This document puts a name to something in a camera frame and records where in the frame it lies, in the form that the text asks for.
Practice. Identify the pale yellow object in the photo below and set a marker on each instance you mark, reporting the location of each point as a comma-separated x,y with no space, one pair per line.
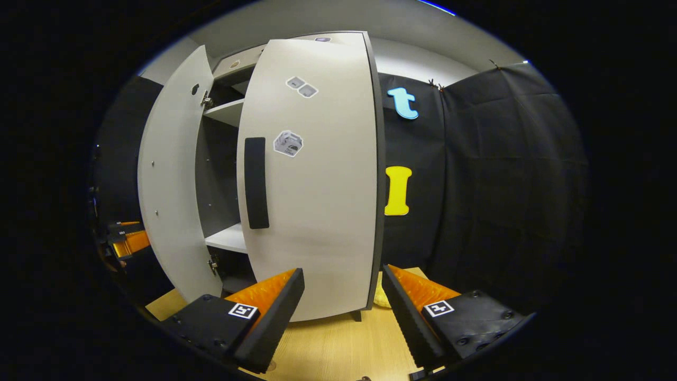
382,299

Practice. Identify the grey white cabinet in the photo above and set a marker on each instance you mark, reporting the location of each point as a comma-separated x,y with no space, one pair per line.
217,174

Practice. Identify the white cabinet door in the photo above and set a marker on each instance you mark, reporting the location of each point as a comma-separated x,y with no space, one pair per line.
169,185
317,211

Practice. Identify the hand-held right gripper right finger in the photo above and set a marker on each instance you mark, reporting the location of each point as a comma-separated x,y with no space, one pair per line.
404,323

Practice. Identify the metal door hinge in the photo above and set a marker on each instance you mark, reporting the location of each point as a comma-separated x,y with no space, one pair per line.
213,264
206,99

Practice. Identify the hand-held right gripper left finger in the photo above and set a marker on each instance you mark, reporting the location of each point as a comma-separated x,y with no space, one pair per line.
277,323

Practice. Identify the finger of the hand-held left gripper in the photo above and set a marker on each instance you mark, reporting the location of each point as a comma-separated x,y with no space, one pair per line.
132,243
127,226

